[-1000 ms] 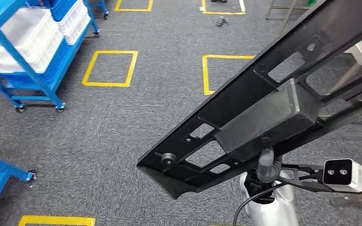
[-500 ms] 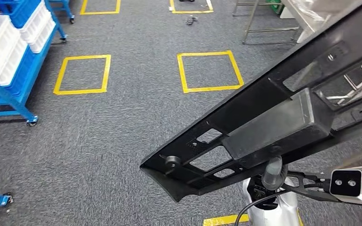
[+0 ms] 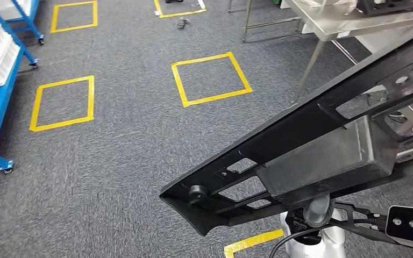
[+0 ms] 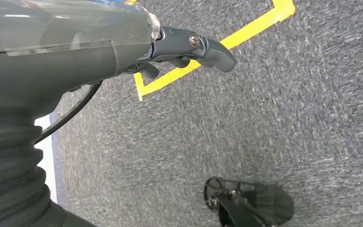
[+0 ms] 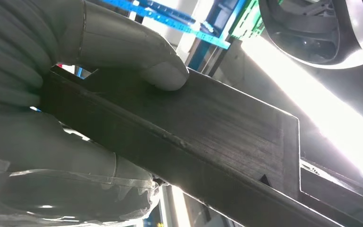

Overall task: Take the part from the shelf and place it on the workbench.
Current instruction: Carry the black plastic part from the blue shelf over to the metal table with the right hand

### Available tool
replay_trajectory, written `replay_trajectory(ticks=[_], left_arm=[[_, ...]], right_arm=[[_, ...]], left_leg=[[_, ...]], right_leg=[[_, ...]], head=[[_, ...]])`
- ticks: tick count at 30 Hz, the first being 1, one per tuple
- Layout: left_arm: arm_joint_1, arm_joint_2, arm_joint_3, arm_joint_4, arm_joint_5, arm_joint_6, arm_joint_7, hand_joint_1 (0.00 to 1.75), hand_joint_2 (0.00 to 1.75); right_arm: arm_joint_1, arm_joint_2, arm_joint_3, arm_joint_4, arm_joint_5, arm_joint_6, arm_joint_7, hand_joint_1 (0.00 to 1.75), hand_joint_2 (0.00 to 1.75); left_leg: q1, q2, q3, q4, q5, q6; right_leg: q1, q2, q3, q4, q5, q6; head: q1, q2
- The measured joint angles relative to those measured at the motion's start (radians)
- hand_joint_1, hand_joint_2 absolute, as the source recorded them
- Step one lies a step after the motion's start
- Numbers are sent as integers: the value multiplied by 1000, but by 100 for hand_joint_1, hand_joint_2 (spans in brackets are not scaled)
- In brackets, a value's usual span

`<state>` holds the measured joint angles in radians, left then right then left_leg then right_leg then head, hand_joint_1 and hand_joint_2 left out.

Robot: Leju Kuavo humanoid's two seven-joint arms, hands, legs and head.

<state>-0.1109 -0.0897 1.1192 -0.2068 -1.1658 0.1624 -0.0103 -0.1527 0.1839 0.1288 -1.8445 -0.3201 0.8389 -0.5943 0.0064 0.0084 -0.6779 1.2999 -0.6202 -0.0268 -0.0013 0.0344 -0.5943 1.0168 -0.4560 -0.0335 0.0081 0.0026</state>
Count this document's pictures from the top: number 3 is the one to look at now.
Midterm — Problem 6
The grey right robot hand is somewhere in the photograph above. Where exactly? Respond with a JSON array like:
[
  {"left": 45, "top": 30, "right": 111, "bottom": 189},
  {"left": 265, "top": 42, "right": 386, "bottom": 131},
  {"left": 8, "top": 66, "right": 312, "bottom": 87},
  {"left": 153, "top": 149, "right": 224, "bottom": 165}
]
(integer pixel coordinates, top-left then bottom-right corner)
[{"left": 302, "top": 195, "right": 336, "bottom": 228}]

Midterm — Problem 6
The long black plastic panel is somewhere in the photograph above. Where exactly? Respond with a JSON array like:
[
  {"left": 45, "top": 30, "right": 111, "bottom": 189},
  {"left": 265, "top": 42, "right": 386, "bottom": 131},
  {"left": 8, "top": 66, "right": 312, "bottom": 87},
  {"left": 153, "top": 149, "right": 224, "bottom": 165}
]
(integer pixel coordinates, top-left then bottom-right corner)
[{"left": 159, "top": 26, "right": 413, "bottom": 237}]

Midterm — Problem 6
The black plastic part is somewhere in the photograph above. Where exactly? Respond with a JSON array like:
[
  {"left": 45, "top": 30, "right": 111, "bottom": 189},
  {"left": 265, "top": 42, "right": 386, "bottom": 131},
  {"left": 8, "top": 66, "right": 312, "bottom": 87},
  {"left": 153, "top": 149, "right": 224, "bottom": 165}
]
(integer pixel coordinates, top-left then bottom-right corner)
[{"left": 356, "top": 0, "right": 413, "bottom": 17}]

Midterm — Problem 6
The yellow floor tape square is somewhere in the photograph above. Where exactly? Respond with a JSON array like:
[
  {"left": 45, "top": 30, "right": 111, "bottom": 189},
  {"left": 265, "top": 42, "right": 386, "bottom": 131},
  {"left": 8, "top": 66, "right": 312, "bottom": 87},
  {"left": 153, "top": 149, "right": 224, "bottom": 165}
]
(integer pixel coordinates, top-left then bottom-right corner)
[
  {"left": 223, "top": 228, "right": 285, "bottom": 258},
  {"left": 153, "top": 0, "right": 207, "bottom": 18}
]

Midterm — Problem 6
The white cabinet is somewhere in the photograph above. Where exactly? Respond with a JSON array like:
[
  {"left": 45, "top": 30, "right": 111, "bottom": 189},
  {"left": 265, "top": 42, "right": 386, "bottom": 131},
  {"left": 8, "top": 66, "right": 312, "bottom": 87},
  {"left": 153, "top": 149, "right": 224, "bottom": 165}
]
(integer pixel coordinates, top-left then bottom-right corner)
[{"left": 354, "top": 16, "right": 413, "bottom": 56}]

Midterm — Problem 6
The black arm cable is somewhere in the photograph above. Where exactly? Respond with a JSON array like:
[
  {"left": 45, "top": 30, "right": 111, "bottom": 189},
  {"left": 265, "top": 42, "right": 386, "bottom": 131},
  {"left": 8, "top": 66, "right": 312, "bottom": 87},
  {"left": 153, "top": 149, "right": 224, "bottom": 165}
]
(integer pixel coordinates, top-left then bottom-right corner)
[{"left": 268, "top": 217, "right": 386, "bottom": 258}]

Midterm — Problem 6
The black camera mounting bracket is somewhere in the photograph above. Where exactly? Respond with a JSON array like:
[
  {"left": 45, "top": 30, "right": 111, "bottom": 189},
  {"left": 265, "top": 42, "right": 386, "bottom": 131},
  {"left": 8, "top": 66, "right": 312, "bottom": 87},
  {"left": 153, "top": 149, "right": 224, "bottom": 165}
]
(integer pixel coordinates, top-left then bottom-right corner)
[{"left": 329, "top": 201, "right": 398, "bottom": 245}]

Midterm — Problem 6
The stainless steel table frame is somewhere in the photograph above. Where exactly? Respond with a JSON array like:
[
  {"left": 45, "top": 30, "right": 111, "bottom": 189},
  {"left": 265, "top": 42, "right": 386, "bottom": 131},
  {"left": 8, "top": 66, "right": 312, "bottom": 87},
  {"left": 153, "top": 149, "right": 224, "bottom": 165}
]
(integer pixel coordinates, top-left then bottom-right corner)
[{"left": 227, "top": 0, "right": 303, "bottom": 42}]

